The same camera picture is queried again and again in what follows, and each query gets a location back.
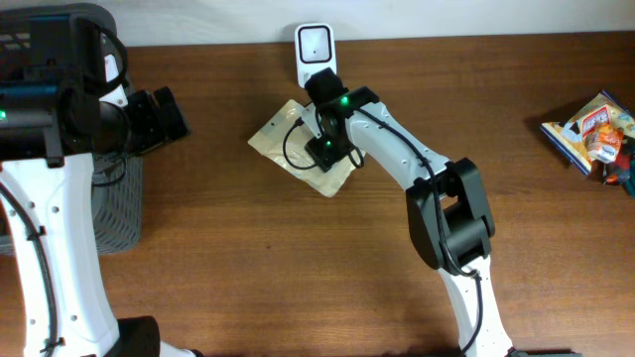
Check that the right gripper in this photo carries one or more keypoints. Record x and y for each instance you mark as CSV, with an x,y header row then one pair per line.
x,y
324,150

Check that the yellow wet wipes pack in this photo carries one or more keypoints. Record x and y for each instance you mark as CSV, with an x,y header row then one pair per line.
x,y
568,136

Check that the orange tissue pack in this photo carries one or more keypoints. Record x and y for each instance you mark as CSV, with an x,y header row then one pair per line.
x,y
603,143

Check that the black red snack packet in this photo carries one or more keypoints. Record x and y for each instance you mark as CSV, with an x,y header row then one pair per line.
x,y
619,172

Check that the blue mouthwash bottle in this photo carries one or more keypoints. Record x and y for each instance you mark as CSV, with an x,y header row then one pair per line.
x,y
629,185

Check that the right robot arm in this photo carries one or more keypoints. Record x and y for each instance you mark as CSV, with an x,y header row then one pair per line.
x,y
449,216

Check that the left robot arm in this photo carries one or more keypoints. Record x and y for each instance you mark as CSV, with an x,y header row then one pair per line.
x,y
65,102

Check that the white barcode scanner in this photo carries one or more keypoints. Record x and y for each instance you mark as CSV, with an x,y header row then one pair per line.
x,y
315,50

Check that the dark grey plastic basket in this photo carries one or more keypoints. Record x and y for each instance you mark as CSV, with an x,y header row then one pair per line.
x,y
116,209

